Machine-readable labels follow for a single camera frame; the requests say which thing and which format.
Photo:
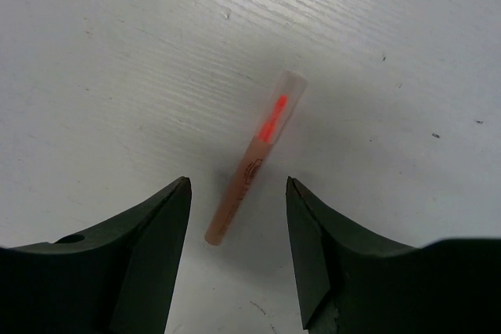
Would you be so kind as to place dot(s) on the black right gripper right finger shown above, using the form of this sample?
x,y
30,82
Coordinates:
x,y
352,280

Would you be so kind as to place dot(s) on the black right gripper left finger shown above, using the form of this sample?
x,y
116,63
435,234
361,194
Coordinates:
x,y
117,276

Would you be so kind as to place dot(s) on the orange slim pastel pen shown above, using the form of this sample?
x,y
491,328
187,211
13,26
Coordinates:
x,y
276,113

